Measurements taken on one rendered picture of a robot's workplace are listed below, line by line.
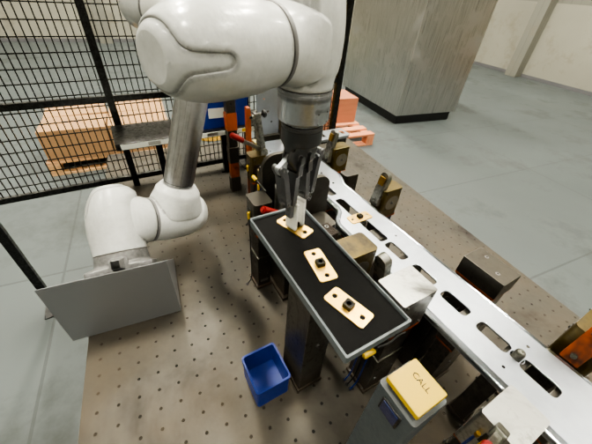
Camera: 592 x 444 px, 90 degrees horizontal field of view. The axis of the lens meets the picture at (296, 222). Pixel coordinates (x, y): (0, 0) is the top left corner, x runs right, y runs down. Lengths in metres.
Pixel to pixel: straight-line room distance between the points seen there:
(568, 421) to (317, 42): 0.78
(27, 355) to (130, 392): 1.22
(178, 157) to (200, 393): 0.71
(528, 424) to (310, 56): 0.66
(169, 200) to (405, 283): 0.78
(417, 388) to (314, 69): 0.47
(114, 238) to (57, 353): 1.17
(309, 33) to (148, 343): 0.94
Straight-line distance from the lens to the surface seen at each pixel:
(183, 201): 1.09
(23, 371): 2.14
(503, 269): 0.98
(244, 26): 0.38
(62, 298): 1.03
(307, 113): 0.50
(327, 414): 0.95
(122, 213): 1.05
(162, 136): 1.48
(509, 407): 0.69
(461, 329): 0.81
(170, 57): 0.36
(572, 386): 0.87
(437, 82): 5.19
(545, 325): 1.43
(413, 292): 0.68
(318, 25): 0.46
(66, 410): 1.93
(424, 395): 0.51
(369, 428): 0.63
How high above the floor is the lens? 1.59
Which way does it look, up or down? 39 degrees down
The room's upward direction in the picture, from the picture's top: 5 degrees clockwise
